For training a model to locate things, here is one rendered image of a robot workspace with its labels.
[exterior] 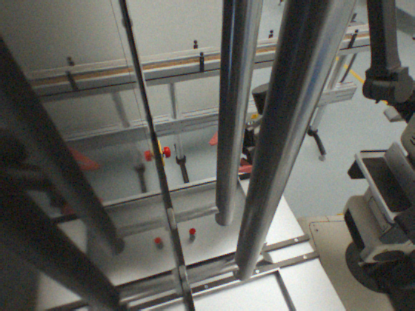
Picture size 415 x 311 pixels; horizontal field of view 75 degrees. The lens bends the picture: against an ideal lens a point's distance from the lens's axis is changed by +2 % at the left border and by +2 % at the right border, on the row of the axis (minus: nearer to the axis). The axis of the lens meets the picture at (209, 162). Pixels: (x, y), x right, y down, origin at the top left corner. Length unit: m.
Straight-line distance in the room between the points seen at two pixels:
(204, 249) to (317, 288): 0.35
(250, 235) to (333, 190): 2.08
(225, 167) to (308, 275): 0.72
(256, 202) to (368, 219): 1.03
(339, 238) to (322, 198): 0.53
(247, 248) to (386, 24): 0.77
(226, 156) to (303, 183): 2.02
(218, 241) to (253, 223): 0.72
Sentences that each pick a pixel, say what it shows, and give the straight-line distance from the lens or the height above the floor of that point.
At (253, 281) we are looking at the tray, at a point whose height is 0.88.
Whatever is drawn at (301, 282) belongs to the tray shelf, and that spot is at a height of 0.88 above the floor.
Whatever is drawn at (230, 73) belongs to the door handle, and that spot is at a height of 1.62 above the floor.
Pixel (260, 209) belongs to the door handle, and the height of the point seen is 1.57.
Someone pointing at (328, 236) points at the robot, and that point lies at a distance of 1.70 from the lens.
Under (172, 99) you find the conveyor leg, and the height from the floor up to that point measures 0.71.
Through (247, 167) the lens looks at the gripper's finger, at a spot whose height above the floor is 1.19.
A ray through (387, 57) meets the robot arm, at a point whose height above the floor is 1.33.
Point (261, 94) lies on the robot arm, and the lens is 0.65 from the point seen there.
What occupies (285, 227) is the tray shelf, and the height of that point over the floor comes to 0.88.
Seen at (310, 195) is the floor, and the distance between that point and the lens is 2.16.
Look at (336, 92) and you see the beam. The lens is 2.22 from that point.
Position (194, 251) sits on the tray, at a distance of 0.89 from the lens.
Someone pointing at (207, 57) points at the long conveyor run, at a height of 0.93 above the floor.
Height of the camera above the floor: 1.71
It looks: 50 degrees down
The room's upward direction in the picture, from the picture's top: straight up
